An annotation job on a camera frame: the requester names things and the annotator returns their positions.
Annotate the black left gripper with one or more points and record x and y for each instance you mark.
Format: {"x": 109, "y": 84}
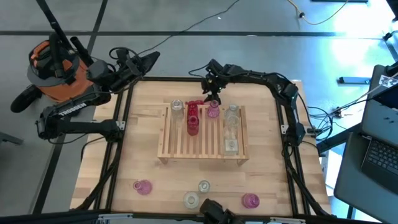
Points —
{"x": 124, "y": 77}

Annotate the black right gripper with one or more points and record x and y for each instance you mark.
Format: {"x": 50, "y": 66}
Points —
{"x": 216, "y": 77}

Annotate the pink flared glass vase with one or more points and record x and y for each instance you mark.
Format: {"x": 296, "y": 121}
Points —
{"x": 213, "y": 112}

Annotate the red slim bottle vase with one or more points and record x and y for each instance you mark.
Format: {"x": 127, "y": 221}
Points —
{"x": 192, "y": 111}

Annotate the clear textured bottle vase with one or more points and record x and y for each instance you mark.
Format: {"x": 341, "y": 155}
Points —
{"x": 232, "y": 110}

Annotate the clear plain glass vase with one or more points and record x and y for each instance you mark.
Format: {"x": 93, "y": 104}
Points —
{"x": 177, "y": 107}

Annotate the clear bulbous glass vase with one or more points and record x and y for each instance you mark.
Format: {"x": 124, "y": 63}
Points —
{"x": 231, "y": 124}

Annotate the red ribbed glass vase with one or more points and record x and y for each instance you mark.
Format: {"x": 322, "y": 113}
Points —
{"x": 192, "y": 127}

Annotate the clear square glass vase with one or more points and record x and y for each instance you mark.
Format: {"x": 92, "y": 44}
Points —
{"x": 231, "y": 145}

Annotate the pink ribbed glass vase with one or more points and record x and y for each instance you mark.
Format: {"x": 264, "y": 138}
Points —
{"x": 251, "y": 201}

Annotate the pink twisted glass vase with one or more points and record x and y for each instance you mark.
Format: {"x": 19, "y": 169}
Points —
{"x": 143, "y": 187}

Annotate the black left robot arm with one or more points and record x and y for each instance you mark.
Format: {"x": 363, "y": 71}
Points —
{"x": 77, "y": 126}

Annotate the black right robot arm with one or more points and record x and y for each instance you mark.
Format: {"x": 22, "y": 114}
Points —
{"x": 289, "y": 93}

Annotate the wooden slatted shelf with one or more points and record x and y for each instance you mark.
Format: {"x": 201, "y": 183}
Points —
{"x": 205, "y": 146}

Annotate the orange shop vacuum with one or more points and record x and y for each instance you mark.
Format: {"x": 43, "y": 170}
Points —
{"x": 62, "y": 87}

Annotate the clear ribbed cylinder vase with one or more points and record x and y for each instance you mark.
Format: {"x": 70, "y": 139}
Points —
{"x": 204, "y": 186}

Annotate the black vacuum wand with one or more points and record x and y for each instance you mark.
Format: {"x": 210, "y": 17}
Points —
{"x": 49, "y": 15}

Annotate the clear hammered glass vase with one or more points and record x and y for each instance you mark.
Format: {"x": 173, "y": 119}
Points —
{"x": 191, "y": 200}

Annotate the black vacuum nozzle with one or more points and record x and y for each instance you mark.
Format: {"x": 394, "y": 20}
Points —
{"x": 25, "y": 99}

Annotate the black floor bar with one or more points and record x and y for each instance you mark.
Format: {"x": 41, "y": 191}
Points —
{"x": 354, "y": 80}

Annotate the grey floor foot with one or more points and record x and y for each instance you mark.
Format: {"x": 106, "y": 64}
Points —
{"x": 9, "y": 138}

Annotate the grey laptop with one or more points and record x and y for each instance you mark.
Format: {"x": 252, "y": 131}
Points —
{"x": 382, "y": 118}

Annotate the grey side desk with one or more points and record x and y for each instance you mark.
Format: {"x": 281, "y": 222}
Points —
{"x": 357, "y": 193}

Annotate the white marker tag paper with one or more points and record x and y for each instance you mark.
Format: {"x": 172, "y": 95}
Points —
{"x": 388, "y": 81}

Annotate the black crossbeam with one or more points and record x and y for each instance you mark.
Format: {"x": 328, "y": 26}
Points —
{"x": 46, "y": 218}

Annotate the black aluminium table frame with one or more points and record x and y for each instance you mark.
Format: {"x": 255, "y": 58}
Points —
{"x": 174, "y": 79}

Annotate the silver beam bracket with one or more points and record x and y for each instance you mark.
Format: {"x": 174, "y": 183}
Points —
{"x": 115, "y": 216}
{"x": 287, "y": 221}

